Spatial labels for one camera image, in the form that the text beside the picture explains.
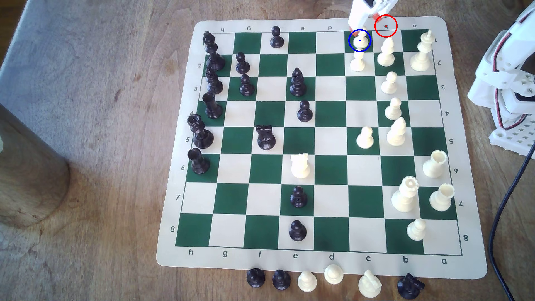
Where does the black cable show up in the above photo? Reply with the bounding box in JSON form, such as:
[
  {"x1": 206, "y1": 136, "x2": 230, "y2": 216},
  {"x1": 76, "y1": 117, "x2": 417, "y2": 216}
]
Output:
[{"x1": 488, "y1": 144, "x2": 535, "y2": 301}]

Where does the black bishop chess piece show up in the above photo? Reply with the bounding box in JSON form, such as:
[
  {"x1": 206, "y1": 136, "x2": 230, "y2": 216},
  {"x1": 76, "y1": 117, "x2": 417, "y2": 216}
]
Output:
[
  {"x1": 290, "y1": 68, "x2": 307, "y2": 97},
  {"x1": 205, "y1": 68, "x2": 224, "y2": 95}
]

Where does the green and white chess mat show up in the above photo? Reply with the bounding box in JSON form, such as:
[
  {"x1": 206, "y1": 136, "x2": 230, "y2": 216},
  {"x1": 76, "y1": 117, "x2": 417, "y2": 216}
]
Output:
[{"x1": 156, "y1": 16, "x2": 488, "y2": 280}]

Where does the wooden cylinder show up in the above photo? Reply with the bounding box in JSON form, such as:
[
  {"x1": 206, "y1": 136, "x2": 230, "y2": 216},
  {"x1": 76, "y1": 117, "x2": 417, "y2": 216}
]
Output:
[{"x1": 0, "y1": 102, "x2": 71, "y2": 228}]

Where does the black knight chess piece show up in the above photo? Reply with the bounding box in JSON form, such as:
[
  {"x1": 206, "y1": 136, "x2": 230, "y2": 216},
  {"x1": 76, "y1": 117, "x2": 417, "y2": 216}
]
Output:
[
  {"x1": 256, "y1": 125, "x2": 276, "y2": 151},
  {"x1": 397, "y1": 273, "x2": 425, "y2": 300}
]

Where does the white king chess piece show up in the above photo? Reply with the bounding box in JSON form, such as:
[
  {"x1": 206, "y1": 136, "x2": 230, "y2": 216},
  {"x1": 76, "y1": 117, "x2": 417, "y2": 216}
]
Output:
[{"x1": 410, "y1": 29, "x2": 434, "y2": 72}]

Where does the white rook chess piece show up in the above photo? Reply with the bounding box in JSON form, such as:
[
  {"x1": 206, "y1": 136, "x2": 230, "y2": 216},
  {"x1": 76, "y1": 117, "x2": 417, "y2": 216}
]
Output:
[
  {"x1": 429, "y1": 183, "x2": 455, "y2": 212},
  {"x1": 422, "y1": 150, "x2": 448, "y2": 179}
]

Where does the captured white knight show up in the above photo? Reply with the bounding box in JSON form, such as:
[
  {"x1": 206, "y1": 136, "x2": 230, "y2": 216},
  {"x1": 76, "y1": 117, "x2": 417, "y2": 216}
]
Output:
[{"x1": 358, "y1": 269, "x2": 383, "y2": 298}]

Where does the black rook chess piece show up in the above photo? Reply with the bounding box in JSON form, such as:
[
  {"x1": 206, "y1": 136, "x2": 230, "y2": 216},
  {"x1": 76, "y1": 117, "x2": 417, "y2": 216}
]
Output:
[
  {"x1": 202, "y1": 92, "x2": 223, "y2": 120},
  {"x1": 187, "y1": 148, "x2": 210, "y2": 175}
]

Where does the black king chess piece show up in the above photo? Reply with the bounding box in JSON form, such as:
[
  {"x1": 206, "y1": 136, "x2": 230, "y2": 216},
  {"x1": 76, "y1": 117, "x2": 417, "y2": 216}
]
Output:
[{"x1": 202, "y1": 31, "x2": 226, "y2": 72}]

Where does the black pawn chess piece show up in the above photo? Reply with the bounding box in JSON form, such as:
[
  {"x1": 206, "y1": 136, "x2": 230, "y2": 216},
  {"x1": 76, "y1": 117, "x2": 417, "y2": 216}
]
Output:
[
  {"x1": 239, "y1": 74, "x2": 256, "y2": 97},
  {"x1": 290, "y1": 186, "x2": 308, "y2": 208},
  {"x1": 235, "y1": 52, "x2": 251, "y2": 74},
  {"x1": 272, "y1": 269, "x2": 292, "y2": 291},
  {"x1": 297, "y1": 100, "x2": 313, "y2": 123},
  {"x1": 289, "y1": 220, "x2": 307, "y2": 242},
  {"x1": 269, "y1": 26, "x2": 285, "y2": 48},
  {"x1": 246, "y1": 268, "x2": 266, "y2": 288}
]

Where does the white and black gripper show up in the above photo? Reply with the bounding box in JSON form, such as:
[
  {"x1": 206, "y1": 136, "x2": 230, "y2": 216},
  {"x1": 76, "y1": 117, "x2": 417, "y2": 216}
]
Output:
[{"x1": 348, "y1": 0, "x2": 400, "y2": 31}]

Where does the white queen chess piece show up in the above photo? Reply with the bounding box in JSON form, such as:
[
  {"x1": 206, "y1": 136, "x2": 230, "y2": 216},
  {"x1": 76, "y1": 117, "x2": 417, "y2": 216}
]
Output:
[{"x1": 391, "y1": 176, "x2": 420, "y2": 213}]

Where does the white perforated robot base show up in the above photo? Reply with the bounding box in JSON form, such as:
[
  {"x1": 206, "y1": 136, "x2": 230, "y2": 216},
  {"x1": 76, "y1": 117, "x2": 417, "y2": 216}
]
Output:
[{"x1": 488, "y1": 119, "x2": 535, "y2": 159}]

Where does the white knight chess piece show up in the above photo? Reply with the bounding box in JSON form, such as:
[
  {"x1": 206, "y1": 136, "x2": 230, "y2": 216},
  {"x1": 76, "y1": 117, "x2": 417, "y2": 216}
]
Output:
[{"x1": 290, "y1": 153, "x2": 311, "y2": 179}]

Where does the black queen chess piece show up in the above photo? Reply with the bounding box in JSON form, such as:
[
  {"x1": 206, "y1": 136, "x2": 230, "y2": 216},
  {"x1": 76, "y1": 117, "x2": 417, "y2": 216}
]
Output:
[{"x1": 187, "y1": 114, "x2": 215, "y2": 149}]

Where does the white bishop chess piece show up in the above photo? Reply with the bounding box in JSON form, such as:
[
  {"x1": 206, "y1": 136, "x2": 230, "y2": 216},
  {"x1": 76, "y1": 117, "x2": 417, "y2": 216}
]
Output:
[
  {"x1": 377, "y1": 37, "x2": 396, "y2": 67},
  {"x1": 386, "y1": 117, "x2": 407, "y2": 146}
]

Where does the white pawn chess piece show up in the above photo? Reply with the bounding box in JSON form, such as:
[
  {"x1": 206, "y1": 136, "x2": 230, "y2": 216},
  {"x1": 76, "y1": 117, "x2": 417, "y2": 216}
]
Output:
[
  {"x1": 352, "y1": 29, "x2": 370, "y2": 52},
  {"x1": 356, "y1": 126, "x2": 375, "y2": 149},
  {"x1": 324, "y1": 264, "x2": 344, "y2": 285},
  {"x1": 298, "y1": 270, "x2": 318, "y2": 293},
  {"x1": 349, "y1": 50, "x2": 367, "y2": 72},
  {"x1": 381, "y1": 71, "x2": 398, "y2": 94},
  {"x1": 385, "y1": 97, "x2": 403, "y2": 121},
  {"x1": 407, "y1": 218, "x2": 427, "y2": 241}
]

